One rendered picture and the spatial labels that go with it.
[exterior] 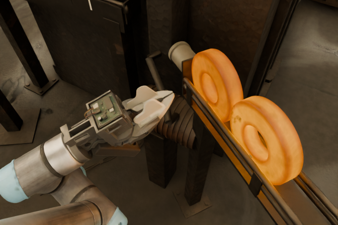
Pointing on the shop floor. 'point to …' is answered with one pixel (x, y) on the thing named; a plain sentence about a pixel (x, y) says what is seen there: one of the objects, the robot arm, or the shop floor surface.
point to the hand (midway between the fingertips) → (169, 98)
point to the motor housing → (168, 141)
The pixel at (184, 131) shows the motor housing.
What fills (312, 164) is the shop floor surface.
